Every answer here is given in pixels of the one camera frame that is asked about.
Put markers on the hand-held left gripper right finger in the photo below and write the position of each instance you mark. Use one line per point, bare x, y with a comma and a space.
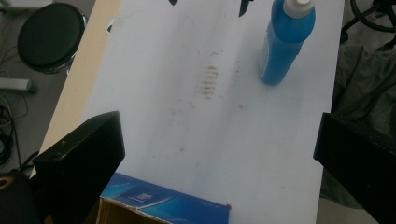
361, 161

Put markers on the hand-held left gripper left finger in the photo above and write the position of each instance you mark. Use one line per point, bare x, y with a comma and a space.
81, 165

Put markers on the blue plastic bottle white cap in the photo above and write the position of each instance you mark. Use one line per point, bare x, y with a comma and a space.
281, 43

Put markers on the blue cardboard box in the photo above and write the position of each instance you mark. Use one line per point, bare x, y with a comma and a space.
165, 202

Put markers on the grey-green cloth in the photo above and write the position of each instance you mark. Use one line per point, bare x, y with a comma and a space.
364, 93

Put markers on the grey power strip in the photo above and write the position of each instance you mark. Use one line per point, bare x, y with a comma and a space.
15, 85

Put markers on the black chair base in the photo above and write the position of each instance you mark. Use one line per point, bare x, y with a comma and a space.
370, 18

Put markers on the black round stool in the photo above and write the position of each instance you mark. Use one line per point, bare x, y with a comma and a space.
50, 36

